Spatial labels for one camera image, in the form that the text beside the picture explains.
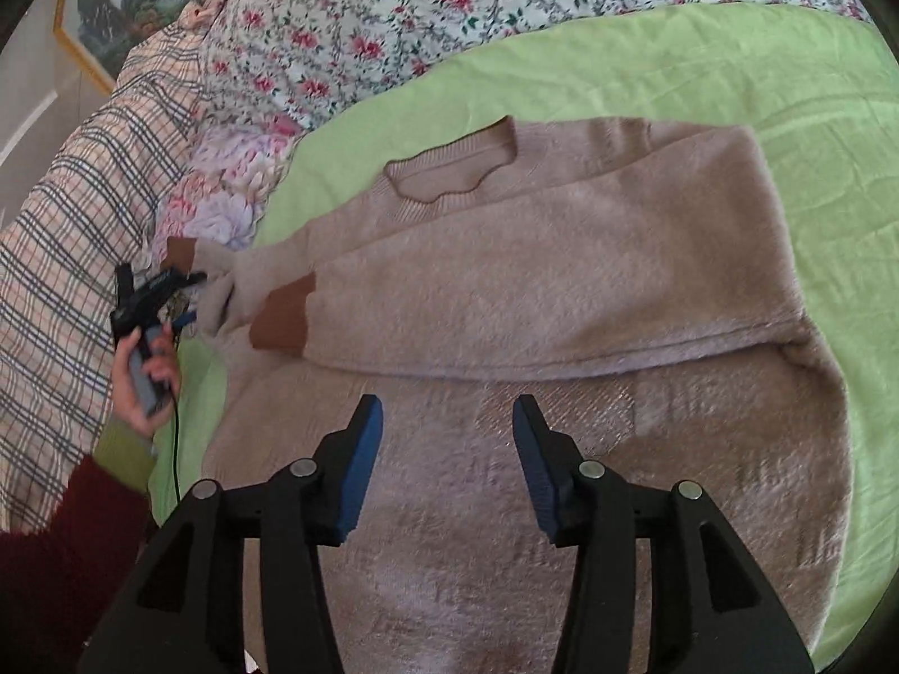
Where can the plaid checked blanket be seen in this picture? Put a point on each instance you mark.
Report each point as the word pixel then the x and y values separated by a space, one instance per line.
pixel 91 211

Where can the beige knit sweater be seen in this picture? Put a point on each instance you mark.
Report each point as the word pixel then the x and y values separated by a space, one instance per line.
pixel 634 276

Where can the light green bed sheet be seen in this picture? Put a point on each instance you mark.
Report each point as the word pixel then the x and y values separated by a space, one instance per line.
pixel 821 93

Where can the person's left hand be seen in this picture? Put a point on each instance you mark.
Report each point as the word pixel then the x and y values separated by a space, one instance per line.
pixel 161 367

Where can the purple pink floral pillow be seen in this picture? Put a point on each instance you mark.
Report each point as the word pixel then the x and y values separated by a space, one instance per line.
pixel 222 194

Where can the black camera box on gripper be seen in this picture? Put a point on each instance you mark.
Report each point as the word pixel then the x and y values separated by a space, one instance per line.
pixel 124 284

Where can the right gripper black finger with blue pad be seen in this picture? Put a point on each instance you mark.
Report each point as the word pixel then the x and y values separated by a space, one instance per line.
pixel 184 320
pixel 712 608
pixel 182 609

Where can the dark red sleeve green cuff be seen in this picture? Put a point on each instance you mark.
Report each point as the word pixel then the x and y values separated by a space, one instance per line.
pixel 58 582

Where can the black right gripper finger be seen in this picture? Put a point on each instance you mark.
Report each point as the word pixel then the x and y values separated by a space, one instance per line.
pixel 176 280

